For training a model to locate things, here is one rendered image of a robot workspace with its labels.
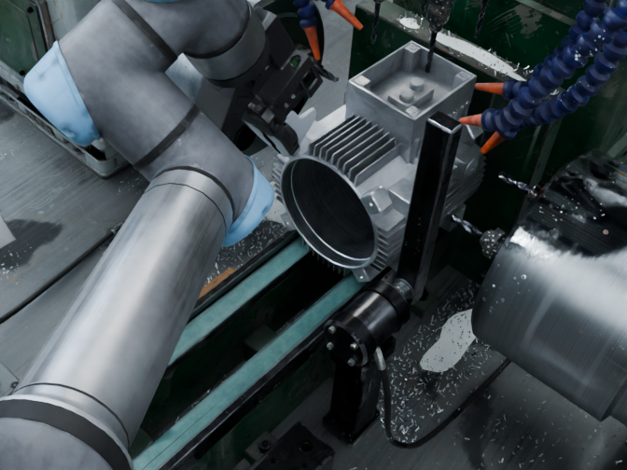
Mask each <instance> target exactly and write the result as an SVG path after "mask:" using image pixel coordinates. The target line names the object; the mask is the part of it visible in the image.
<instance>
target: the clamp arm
mask: <svg viewBox="0 0 627 470"><path fill-rule="evenodd" d="M462 129H463V124H462V123H461V122H460V121H458V120H456V119H454V118H452V117H450V116H448V115H446V114H444V113H443V112H441V111H439V110H438V111H436V112H435V113H433V114H432V115H431V116H430V117H428V118H427V119H426V121H425V130H424V135H423V140H422V144H421V149H420V154H419V158H418V163H417V168H416V173H415V178H414V183H413V188H412V193H411V201H410V206H409V211H408V215H407V220H406V226H405V230H404V235H403V240H402V244H401V249H400V254H399V259H398V263H397V273H396V278H395V280H394V284H393V286H394V285H395V284H396V283H397V282H399V283H398V284H397V286H400V287H402V286H403V285H404V284H406V285H407V286H406V287H405V288H404V289H403V290H404V292H405V293H406V295H407V294H408V293H409V292H410V290H411V293H410V294H409V295H408V296H407V298H406V300H407V302H408V303H410V304H411V305H413V304H414V303H415V302H416V301H417V300H418V299H419V298H420V297H421V296H422V295H423V291H424V287H425V280H426V276H427V273H428V269H429V264H430V260H431V256H432V253H433V249H434V245H435V241H436V237H437V233H438V229H439V222H440V219H441V215H442V211H443V206H444V202H445V199H446V195H447V191H448V187H449V184H450V179H451V175H452V171H453V165H454V161H455V157H456V152H457V148H458V145H459V141H460V137H461V133H462Z"/></svg>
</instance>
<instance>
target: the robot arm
mask: <svg viewBox="0 0 627 470"><path fill-rule="evenodd" d="M182 53H183V54H184V55H185V56H186V58H187V59H188V60H189V61H190V63H191V64H192V65H193V66H194V67H195V69H196V70H197V71H198V72H199V73H200V74H202V75H203V80H202V84H201V87H200V90H199V92H198V95H197V98H196V101H195V103H194V102H192V101H191V100H190V99H189V97H188V96H187V95H186V94H185V93H184V92H183V91H182V90H181V89H179V88H178V87H177V85H176V84H175V83H174V82H173V81H172V80H171V79H170V78H169V77H168V76H167V75H166V74H165V71H166V70H167V69H168V68H169V67H170V66H171V65H172V64H173V63H174V62H175V61H176V60H177V59H178V58H177V57H178V56H179V55H181V54H182ZM298 57H300V59H301V62H300V63H297V62H295V61H296V60H297V58H298ZM293 59H295V61H294V60H293ZM310 67H311V69H312V70H313V73H314V74H315V76H316V79H315V80H314V82H313V83H312V85H311V86H310V87H309V88H307V86H306V85H305V84H306V83H307V82H308V80H309V79H310V78H311V77H310V75H309V73H307V71H308V70H309V68H310ZM323 82H324V81H323V79H322V77H321V76H320V75H319V73H318V71H317V70H316V68H315V66H314V63H313V62H312V60H311V58H310V56H308V55H306V54H305V53H303V52H301V51H299V50H298V49H296V47H295V45H294V44H293V42H292V40H291V39H290V37H289V35H288V33H287V32H286V29H285V27H284V26H283V24H282V23H281V22H280V20H279V18H278V16H277V15H275V14H273V13H271V12H270V11H266V10H264V9H263V8H261V7H260V6H258V5H257V4H255V3H253V2H251V1H249V2H248V0H101V1H100V2H99V3H98V4H97V5H96V6H95V7H94V8H93V9H92V10H91V11H90V12H89V13H88V14H87V15H86V16H85V17H84V18H83V19H82V20H81V21H79V22H78V23H77V24H76V25H75V26H74V27H73V28H72V29H71V30H70V31H69V32H68V33H67V34H66V35H65V36H64V37H63V38H62V39H61V40H60V41H55V42H54V43H53V47H52V48H51V49H50V50H49V51H48V52H47V54H46V55H45V56H44V57H43V58H42V59H41V60H40V61H39V62H38V63H37V64H36V65H35V66H34V67H33V69H32V70H31V71H30V72H29V73H28V74H27V75H26V77H25V79H24V83H23V87H24V91H25V94H26V95H27V97H28V99H29V100H30V101H31V103H32V104H33V105H34V106H35V107H36V108H37V110H38V111H39V112H40V113H41V114H42V115H43V116H44V117H45V118H46V119H47V120H48V121H49V122H50V123H52V124H53V125H54V126H55V127H56V128H57V129H58V130H60V131H61V132H62V133H63V134H64V135H65V136H66V137H68V138H69V139H70V140H71V141H73V142H74V143H76V144H77V145H82V146H86V145H90V144H91V143H92V142H93V141H94V140H99V139H100V138H101V137H103V138H104V139H105V140H106V141H107V142H108V143H109V144H111V145H112V146H113V147H114V148H115V149H116V150H117V151H118V152H119V153H120V155H122V156H123V157H124V158H125V159H126V160H127V161H129V162H130V163H131V165H132V166H133V167H134V168H135V169H136V170H137V171H139V172H140V173H141V174H142V175H143V176H144V177H145V178H146V179H147V180H148V181H149V182H150V184H149V186H148V187H147V189H146V191H145V192H144V194H143V195H142V197H141V199H140V200H139V201H138V202H137V204H136V205H135V207H134V208H133V210H132V212H131V213H130V215H129V216H128V218H127V219H126V221H125V222H124V224H123V225H122V227H121V228H120V230H119V231H118V234H117V235H116V237H115V238H114V240H113V241H112V242H111V243H110V245H109V246H108V248H107V249H106V251H105V252H104V254H103V256H102V257H101V259H100V260H99V262H98V263H97V265H96V266H95V268H94V270H93V271H92V273H91V275H90V276H89V278H88V279H87V281H86V282H85V283H84V284H83V286H82V287H81V289H80V290H79V292H78V293H77V295H76V297H75V298H74V300H73V301H72V303H71V305H70V306H69V308H68V309H67V311H66V312H65V314H64V315H63V317H62V319H61V320H60V322H59V323H58V324H57V325H56V327H55V328H54V330H53V331H52V333H51V334H50V336H49V338H48V340H47V341H46V343H45V344H44V346H43V347H42V349H41V350H40V352H39V353H38V355H37V356H36V358H35V360H34V361H33V362H32V363H31V365H30V366H29V368H28V369H27V371H26V372H25V374H24V375H23V377H22V379H21V381H20V382H19V384H18V385H17V387H16V388H15V390H14V391H13V393H12V394H11V395H10V396H4V397H0V470H133V464H132V459H131V457H130V455H129V453H128V452H129V450H130V447H131V445H132V443H133V441H134V438H135V436H136V434H137V432H138V429H139V427H140V425H141V423H142V421H143V418H144V417H145V415H146V412H147V409H148V407H149V405H150V403H151V401H152V398H153V396H154V394H155V392H156V390H157V388H158V386H159V384H160V380H161V378H162V376H163V374H164V372H165V369H166V367H167V366H168V364H169V362H170V359H171V357H172V355H173V353H174V349H175V347H176V345H177V343H178V341H179V339H180V337H181V335H182V333H183V330H184V328H185V326H186V324H187V321H188V318H189V316H190V315H191V312H192V310H193V308H194V306H195V304H196V301H197V299H198V297H199V295H200V293H201V291H202V288H203V286H204V283H205V281H206V279H207V277H208V275H209V272H210V270H211V268H212V267H213V265H214V262H215V260H216V257H217V255H218V252H219V250H220V248H221V247H227V246H231V245H234V244H235V243H237V242H239V241H240V240H242V239H243V238H245V237H246V236H247V235H248V234H249V233H251V232H252V231H253V230H254V229H255V228H256V227H257V226H258V225H259V223H260V222H261V221H262V220H263V217H264V215H265V214H266V213H267V212H268V211H269V210H270V209H271V207H272V204H273V201H274V190H273V187H272V185H271V184H270V183H269V181H268V180H267V179H266V178H265V177H264V176H263V175H262V173H261V172H260V171H259V170H258V169H257V166H256V164H255V162H254V161H253V160H251V159H250V158H249V157H248V156H247V155H244V154H243V153H242V152H241V151H240V150H239V149H238V148H237V147H236V146H235V145H234V144H233V140H234V138H235V135H236V132H237V131H238V128H239V125H240V122H241V121H242V122H243V123H244V124H245V125H246V126H247V127H248V128H249V129H250V130H252V131H253V132H254V133H255V134H256V135H257V136H259V137H260V138H261V139H262V140H263V141H264V142H265V143H266V144H268V145H269V146H270V147H271V148H272V149H274V150H275V151H276V152H277V153H279V154H281V155H282V156H283V157H296V156H297V155H298V153H299V152H300V143H301V142H302V140H303V138H304V137H305V135H306V133H307V132H308V130H309V129H310V128H311V126H312V124H313V122H314V120H315V118H316V110H315V109H314V108H313V107H312V108H310V109H308V110H307V111H305V112H304V113H303V114H301V115H299V116H298V115H297V114H296V112H294V111H291V110H292V109H293V107H294V106H295V107H296V106H297V104H298V103H299V102H300V100H301V99H302V98H303V96H304V95H305V94H307V95H308V97H309V98H312V96H313V95H314V93H315V92H316V91H317V90H318V88H319V87H320V86H321V84H322V83H323Z"/></svg>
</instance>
